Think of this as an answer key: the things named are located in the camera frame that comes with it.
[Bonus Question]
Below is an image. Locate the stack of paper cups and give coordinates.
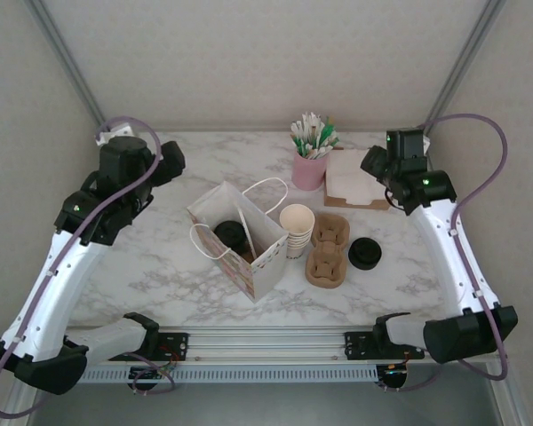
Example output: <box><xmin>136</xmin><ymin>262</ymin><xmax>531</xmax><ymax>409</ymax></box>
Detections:
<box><xmin>278</xmin><ymin>203</ymin><xmax>316</xmax><ymax>261</ymax></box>

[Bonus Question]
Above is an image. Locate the paper cup with black lid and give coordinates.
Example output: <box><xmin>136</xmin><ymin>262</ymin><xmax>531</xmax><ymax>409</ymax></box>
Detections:
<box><xmin>212</xmin><ymin>220</ymin><xmax>246</xmax><ymax>249</ymax></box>

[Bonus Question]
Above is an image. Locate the stack of black cup lids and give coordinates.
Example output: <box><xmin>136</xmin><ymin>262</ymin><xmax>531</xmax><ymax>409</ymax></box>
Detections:
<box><xmin>347</xmin><ymin>237</ymin><xmax>383</xmax><ymax>271</ymax></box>

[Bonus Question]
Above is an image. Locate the small circuit board with LED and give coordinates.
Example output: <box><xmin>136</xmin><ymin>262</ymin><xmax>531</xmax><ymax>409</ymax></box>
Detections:
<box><xmin>379</xmin><ymin>363</ymin><xmax>412</xmax><ymax>383</ymax></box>
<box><xmin>128</xmin><ymin>366</ymin><xmax>179</xmax><ymax>383</ymax></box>

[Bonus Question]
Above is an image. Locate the aluminium frame post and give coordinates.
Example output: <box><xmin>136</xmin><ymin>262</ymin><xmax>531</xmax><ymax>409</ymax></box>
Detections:
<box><xmin>26</xmin><ymin>0</ymin><xmax>112</xmax><ymax>130</ymax></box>
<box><xmin>424</xmin><ymin>0</ymin><xmax>510</xmax><ymax>130</ymax></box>

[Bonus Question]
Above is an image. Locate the brown cardboard napkin tray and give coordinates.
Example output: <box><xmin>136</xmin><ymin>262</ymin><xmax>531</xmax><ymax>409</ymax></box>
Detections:
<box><xmin>322</xmin><ymin>150</ymin><xmax>392</xmax><ymax>210</ymax></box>

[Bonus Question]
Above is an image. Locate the patterned paper gift bag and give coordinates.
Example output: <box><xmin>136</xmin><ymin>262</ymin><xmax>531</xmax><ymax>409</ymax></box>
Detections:
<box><xmin>186</xmin><ymin>177</ymin><xmax>290</xmax><ymax>305</ymax></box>

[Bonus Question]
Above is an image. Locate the aluminium front rail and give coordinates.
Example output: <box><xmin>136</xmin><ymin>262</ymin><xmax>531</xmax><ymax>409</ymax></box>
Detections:
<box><xmin>157</xmin><ymin>327</ymin><xmax>432</xmax><ymax>366</ymax></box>

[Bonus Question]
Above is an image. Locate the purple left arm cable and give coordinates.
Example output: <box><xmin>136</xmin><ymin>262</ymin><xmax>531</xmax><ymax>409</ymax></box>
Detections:
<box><xmin>0</xmin><ymin>115</ymin><xmax>163</xmax><ymax>419</ymax></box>

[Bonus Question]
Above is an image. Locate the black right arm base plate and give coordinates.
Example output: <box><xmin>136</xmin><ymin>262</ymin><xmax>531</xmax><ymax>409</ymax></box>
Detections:
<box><xmin>344</xmin><ymin>330</ymin><xmax>427</xmax><ymax>366</ymax></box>

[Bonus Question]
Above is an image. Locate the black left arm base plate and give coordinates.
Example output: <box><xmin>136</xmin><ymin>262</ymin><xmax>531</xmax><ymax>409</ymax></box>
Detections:
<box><xmin>141</xmin><ymin>331</ymin><xmax>191</xmax><ymax>363</ymax></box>

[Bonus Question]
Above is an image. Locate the aluminium table side rail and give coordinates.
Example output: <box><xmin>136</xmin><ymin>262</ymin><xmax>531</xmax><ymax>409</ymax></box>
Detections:
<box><xmin>488</xmin><ymin>361</ymin><xmax>525</xmax><ymax>426</ymax></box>

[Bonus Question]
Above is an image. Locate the stack of white napkins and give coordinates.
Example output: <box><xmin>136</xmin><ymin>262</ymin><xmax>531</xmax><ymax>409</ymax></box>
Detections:
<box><xmin>326</xmin><ymin>148</ymin><xmax>390</xmax><ymax>208</ymax></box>

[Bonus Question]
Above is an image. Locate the white slotted cable duct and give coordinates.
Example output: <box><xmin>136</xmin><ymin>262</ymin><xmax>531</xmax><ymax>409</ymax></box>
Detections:
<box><xmin>77</xmin><ymin>364</ymin><xmax>381</xmax><ymax>385</ymax></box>

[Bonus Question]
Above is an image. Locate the pink holder cup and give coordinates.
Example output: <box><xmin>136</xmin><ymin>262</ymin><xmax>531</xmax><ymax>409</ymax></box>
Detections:
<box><xmin>291</xmin><ymin>148</ymin><xmax>329</xmax><ymax>191</ymax></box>

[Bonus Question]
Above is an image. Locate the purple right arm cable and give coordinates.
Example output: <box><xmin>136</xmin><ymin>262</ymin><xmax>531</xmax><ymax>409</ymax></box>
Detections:
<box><xmin>419</xmin><ymin>114</ymin><xmax>512</xmax><ymax>383</ymax></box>

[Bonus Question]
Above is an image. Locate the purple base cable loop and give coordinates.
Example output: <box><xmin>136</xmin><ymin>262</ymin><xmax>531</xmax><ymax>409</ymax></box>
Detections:
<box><xmin>131</xmin><ymin>354</ymin><xmax>177</xmax><ymax>396</ymax></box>
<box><xmin>379</xmin><ymin>354</ymin><xmax>441</xmax><ymax>394</ymax></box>

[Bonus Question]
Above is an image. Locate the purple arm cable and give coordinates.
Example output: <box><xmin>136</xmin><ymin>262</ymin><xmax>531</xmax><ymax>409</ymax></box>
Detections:
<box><xmin>0</xmin><ymin>115</ymin><xmax>163</xmax><ymax>419</ymax></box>
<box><xmin>419</xmin><ymin>114</ymin><xmax>512</xmax><ymax>383</ymax></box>

